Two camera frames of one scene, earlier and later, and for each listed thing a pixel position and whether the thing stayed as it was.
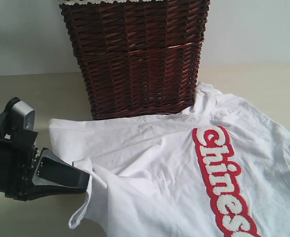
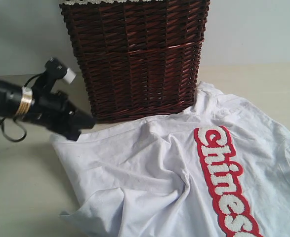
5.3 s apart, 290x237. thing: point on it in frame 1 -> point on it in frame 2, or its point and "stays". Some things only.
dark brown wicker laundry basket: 139,59 stays
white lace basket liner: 103,2 stays
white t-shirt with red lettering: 226,170 stays
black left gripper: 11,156 -> 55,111
